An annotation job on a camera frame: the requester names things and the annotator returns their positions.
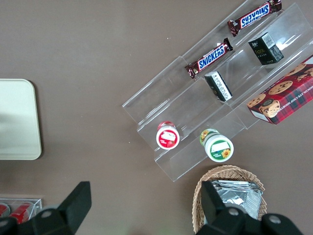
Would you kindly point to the light tan wicker basket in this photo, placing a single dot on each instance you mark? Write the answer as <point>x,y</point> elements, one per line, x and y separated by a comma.
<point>198,195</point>

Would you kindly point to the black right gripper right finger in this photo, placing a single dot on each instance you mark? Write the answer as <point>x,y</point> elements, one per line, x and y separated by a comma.
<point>212,205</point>

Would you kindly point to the Snickers chocolate bar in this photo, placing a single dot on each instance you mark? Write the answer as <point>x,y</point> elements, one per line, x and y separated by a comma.
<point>254,17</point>
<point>209,58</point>

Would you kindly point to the red plaid cookie box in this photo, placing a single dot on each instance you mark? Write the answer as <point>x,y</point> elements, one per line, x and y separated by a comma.
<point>288,98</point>

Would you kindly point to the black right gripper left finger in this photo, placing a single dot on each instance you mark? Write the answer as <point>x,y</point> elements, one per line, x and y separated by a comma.
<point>73,203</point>

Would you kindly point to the stack of foil containers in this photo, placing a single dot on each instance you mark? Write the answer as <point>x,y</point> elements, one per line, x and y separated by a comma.
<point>242,198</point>

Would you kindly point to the clear acrylic stepped display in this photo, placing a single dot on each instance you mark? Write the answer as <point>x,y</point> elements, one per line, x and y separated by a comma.
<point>171,98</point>

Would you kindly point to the small black carton box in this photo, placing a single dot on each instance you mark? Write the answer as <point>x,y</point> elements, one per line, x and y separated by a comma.
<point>266,49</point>
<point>218,85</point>

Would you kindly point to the cream rectangular serving tray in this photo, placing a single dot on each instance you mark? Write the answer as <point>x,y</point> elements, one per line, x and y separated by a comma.
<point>17,117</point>

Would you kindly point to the red lid yogurt cup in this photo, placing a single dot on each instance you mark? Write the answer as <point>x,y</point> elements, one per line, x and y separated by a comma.
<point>168,138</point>

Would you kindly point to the clear acrylic bottle rack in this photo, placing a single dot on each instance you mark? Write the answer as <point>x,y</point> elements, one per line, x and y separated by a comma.
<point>36,204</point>

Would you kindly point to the green lid yogurt cup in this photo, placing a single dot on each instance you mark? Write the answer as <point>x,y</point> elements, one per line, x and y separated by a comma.
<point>218,148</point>

